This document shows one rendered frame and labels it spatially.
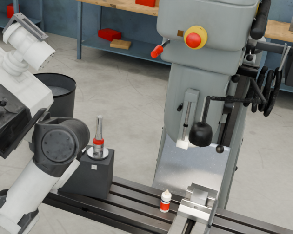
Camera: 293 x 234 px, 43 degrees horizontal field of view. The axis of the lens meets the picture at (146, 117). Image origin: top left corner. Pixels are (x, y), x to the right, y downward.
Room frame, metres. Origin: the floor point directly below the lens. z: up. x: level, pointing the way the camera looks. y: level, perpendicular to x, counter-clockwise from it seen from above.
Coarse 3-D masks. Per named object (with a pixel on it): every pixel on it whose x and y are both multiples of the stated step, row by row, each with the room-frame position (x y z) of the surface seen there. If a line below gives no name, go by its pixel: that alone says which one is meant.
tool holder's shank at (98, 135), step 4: (100, 116) 1.30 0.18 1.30; (96, 120) 1.29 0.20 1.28; (100, 120) 1.28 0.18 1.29; (96, 124) 1.29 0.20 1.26; (100, 124) 1.28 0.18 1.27; (96, 128) 1.29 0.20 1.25; (100, 128) 1.28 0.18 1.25; (96, 132) 1.28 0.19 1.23; (100, 132) 1.28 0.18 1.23; (96, 136) 1.28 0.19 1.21; (100, 136) 1.28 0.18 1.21; (96, 140) 1.28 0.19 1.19; (100, 140) 1.29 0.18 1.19
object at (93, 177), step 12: (84, 156) 1.27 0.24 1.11; (96, 156) 1.26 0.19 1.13; (108, 156) 1.29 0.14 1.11; (84, 168) 1.24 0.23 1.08; (96, 168) 1.23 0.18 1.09; (108, 168) 1.23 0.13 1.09; (72, 180) 1.24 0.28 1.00; (84, 180) 1.24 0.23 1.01; (96, 180) 1.23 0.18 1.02; (108, 180) 1.25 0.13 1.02; (72, 192) 1.24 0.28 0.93; (84, 192) 1.24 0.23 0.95; (96, 192) 1.23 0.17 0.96; (108, 192) 1.27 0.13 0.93
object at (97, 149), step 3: (93, 144) 1.28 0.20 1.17; (102, 144) 1.28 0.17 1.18; (93, 147) 1.28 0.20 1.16; (96, 147) 1.27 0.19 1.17; (99, 147) 1.27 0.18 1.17; (102, 147) 1.28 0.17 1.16; (93, 150) 1.28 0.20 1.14; (96, 150) 1.27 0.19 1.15; (99, 150) 1.27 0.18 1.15; (102, 150) 1.28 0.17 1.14; (93, 153) 1.28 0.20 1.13; (96, 153) 1.27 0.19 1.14; (99, 153) 1.27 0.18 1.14; (102, 153) 1.28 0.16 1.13
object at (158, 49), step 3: (168, 39) 1.11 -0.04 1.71; (165, 42) 1.07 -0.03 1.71; (168, 42) 1.09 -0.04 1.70; (159, 45) 1.02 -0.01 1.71; (162, 45) 1.04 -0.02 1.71; (165, 45) 1.06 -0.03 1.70; (156, 48) 1.00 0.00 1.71; (159, 48) 1.00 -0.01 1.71; (162, 48) 1.02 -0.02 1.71; (153, 51) 0.98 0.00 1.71; (156, 51) 0.98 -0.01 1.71; (159, 51) 0.99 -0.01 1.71; (162, 51) 1.01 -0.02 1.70; (153, 54) 0.97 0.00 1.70; (156, 54) 0.97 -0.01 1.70; (159, 54) 0.99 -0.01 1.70; (153, 57) 0.98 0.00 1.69
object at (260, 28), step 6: (264, 0) 1.35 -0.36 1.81; (270, 0) 1.39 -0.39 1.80; (264, 6) 1.25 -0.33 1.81; (258, 12) 1.19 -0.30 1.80; (264, 12) 1.17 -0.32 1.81; (258, 18) 1.09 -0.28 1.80; (264, 18) 1.10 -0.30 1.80; (252, 24) 1.07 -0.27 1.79; (258, 24) 1.01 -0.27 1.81; (264, 24) 1.04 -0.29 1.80; (252, 30) 0.98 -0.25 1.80; (258, 30) 0.98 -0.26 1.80; (264, 30) 1.01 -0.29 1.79; (252, 36) 0.98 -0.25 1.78; (258, 36) 0.98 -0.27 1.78
